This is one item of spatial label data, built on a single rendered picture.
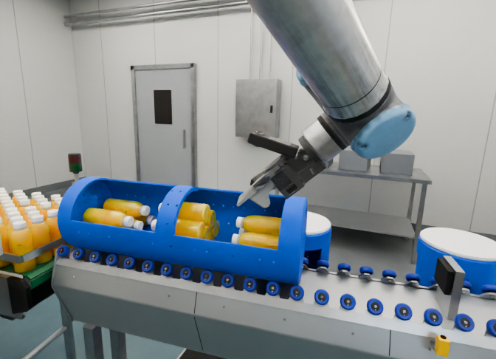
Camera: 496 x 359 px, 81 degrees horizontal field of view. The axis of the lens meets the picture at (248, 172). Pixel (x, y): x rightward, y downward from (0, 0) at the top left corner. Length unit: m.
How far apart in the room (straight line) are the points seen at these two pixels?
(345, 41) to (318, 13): 0.05
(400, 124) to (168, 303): 0.93
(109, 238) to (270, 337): 0.63
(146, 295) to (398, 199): 3.60
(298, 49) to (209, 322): 0.93
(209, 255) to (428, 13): 3.84
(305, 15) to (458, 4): 4.06
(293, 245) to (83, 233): 0.74
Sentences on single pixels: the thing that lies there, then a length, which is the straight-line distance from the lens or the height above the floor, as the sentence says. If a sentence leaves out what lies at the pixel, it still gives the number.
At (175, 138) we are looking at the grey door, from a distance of 5.02.
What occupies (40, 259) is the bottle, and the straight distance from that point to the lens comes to 1.44.
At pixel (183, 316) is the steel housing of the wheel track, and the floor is 0.82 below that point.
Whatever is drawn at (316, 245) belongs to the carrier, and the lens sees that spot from 1.26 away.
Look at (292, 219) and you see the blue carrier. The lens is 0.89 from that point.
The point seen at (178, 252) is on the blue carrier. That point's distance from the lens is 1.01.
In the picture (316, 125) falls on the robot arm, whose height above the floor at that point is 1.48.
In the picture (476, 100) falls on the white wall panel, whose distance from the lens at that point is 4.26.
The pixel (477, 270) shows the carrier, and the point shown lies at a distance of 1.32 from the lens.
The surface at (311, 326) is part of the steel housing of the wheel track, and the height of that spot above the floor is 0.88.
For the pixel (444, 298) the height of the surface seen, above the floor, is 0.97.
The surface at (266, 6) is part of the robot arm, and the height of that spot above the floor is 1.60.
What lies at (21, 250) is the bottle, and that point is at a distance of 1.38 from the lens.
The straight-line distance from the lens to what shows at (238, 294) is 1.02.
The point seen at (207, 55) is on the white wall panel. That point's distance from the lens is 4.80.
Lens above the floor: 1.51
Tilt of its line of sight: 12 degrees down
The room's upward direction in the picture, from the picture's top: 1 degrees clockwise
